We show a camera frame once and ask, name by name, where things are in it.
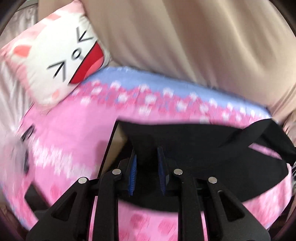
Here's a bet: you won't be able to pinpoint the clear plastic bag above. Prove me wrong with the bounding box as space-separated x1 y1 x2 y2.
1 133 29 188

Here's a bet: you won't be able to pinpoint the pink rose bed sheet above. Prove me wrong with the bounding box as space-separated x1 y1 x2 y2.
4 67 293 240

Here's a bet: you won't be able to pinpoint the white cat face pillow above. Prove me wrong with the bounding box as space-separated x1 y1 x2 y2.
1 1 110 109

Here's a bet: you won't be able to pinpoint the black pants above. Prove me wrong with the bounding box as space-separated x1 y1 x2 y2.
97 118 296 212

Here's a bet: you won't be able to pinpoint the silver satin curtain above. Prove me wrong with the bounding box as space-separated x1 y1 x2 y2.
1 1 38 137

